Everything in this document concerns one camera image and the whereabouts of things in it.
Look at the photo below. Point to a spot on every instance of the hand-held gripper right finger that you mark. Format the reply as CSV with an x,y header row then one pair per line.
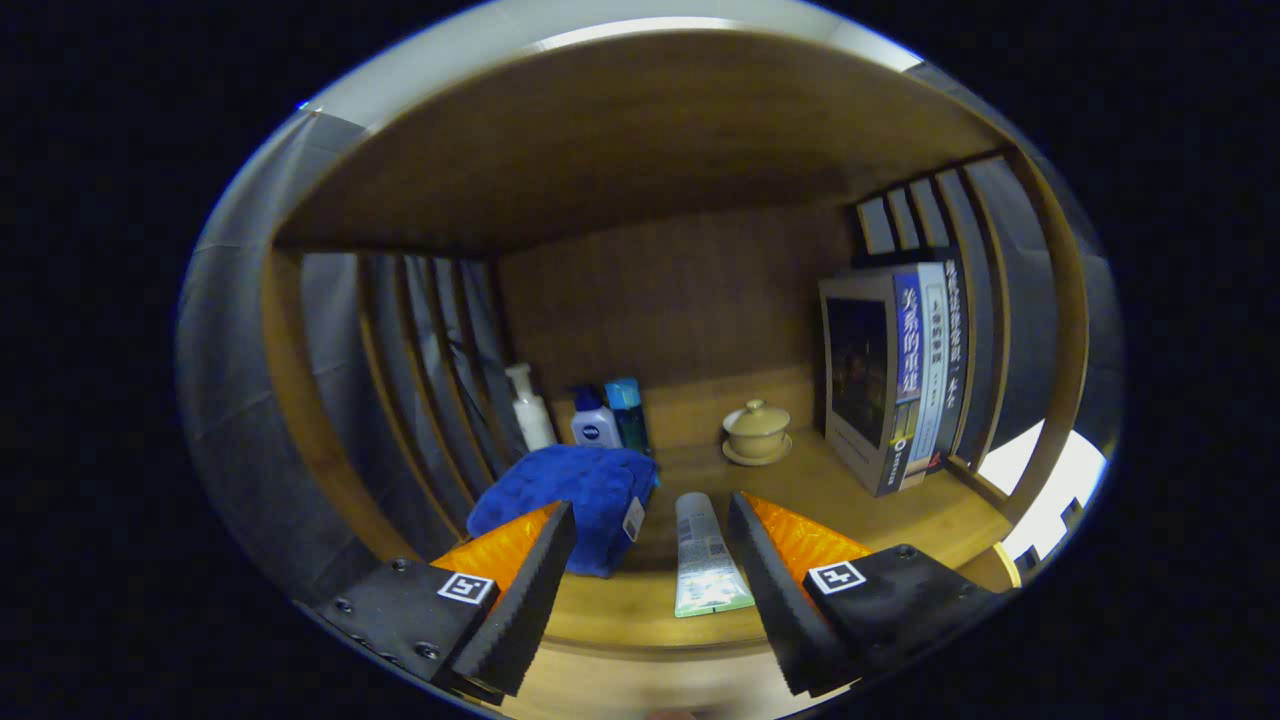
x,y
780,600

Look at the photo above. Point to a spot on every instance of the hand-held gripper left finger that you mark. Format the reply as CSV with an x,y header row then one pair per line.
x,y
525,600

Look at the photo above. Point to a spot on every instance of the white green tube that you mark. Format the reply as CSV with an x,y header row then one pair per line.
x,y
705,560

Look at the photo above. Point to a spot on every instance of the wooden countertop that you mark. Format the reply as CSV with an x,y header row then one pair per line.
x,y
830,480

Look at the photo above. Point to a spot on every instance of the wooden cabinet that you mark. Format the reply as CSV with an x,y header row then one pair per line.
x,y
650,130

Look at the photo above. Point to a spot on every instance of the blue towel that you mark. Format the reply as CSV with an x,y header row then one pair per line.
x,y
580,490

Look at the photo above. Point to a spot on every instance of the beige lidded teacup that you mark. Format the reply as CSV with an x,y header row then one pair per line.
x,y
757,430

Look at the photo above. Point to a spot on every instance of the white pump bottle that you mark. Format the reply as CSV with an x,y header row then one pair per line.
x,y
533,420

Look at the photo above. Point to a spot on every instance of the blue white lotion bottle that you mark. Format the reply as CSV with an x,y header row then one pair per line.
x,y
597,428

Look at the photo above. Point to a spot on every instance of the teal bottle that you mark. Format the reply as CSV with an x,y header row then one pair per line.
x,y
628,415

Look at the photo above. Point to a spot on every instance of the blue spine book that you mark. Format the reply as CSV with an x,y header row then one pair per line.
x,y
860,380

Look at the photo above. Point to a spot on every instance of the white spine book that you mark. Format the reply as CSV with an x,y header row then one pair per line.
x,y
932,380

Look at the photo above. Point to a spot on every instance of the white table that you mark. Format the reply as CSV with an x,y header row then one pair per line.
x,y
1060,480

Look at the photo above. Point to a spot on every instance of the black spine book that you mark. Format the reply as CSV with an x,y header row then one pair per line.
x,y
955,350

